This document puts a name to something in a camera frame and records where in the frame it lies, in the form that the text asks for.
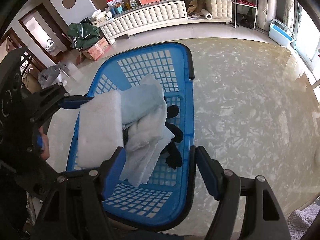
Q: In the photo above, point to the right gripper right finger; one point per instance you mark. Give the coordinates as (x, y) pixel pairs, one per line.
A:
(263, 217)

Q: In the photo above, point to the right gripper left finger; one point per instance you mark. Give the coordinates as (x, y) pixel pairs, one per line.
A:
(73, 207)

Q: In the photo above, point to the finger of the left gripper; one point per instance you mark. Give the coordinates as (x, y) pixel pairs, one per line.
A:
(74, 101)

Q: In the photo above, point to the white foam pad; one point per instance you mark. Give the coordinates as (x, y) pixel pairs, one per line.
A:
(100, 129)

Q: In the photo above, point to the light blue towel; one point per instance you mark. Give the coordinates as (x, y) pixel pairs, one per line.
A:
(139, 101)

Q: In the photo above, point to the white quilted cloth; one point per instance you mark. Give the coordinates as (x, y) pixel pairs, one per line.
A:
(144, 169)

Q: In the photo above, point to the blue plastic laundry basket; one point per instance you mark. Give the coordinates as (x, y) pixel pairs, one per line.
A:
(155, 188)

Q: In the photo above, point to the black plush toy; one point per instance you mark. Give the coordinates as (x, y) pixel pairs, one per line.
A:
(144, 135)

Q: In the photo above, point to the person's left hand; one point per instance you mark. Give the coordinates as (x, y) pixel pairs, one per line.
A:
(45, 145)

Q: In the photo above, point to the grey chair with cover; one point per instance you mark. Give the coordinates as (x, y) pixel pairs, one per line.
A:
(54, 74)

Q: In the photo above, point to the red-print cardboard box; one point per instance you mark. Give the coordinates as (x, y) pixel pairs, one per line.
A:
(96, 51)

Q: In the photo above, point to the green plastic bag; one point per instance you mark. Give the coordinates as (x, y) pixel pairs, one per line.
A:
(83, 35)

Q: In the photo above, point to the white paper roll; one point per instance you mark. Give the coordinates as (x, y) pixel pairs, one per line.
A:
(207, 15)

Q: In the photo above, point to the white tufted TV cabinet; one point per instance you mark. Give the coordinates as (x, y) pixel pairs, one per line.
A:
(163, 14)

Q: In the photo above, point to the light blue storage bin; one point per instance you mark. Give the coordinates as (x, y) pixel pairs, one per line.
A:
(280, 33)

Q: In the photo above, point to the white metal shelf rack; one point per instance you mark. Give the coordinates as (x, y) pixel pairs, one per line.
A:
(245, 13)

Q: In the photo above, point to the patterned window curtain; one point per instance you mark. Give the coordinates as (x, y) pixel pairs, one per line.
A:
(289, 13)

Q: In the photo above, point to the white standing air conditioner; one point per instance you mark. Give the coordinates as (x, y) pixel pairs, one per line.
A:
(266, 12)

